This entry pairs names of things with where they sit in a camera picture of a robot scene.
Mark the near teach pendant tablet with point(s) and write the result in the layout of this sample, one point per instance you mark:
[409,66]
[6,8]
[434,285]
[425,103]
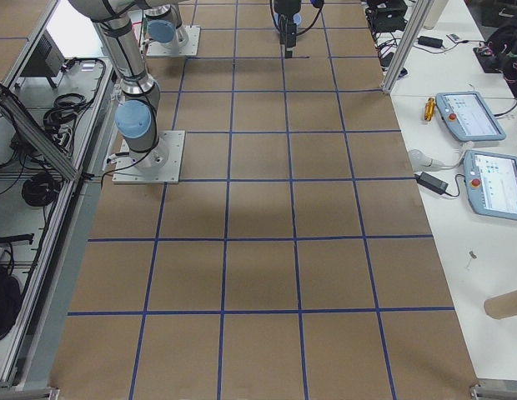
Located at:
[491,183]

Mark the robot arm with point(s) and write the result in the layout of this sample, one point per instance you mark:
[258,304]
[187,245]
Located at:
[136,117]
[171,13]

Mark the far teach pendant tablet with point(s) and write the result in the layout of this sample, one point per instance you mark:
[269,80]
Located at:
[468,118]

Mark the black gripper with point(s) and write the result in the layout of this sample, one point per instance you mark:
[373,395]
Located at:
[287,9]

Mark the white light bulb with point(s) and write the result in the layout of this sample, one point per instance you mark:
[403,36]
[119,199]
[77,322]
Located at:
[421,162]

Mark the teach pendant tablet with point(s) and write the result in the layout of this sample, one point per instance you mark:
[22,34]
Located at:
[491,183]
[468,118]

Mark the gold metal cylinder tool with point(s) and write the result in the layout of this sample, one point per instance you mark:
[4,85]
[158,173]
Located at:
[429,109]

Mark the cardboard tube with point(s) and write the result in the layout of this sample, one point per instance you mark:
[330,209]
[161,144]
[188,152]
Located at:
[502,306]

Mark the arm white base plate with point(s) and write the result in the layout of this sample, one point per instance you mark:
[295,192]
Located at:
[164,40]
[162,165]

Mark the aluminium frame post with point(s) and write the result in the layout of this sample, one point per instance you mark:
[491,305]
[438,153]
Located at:
[419,14]

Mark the black power adapter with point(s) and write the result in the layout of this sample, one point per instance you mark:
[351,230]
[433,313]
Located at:
[431,182]

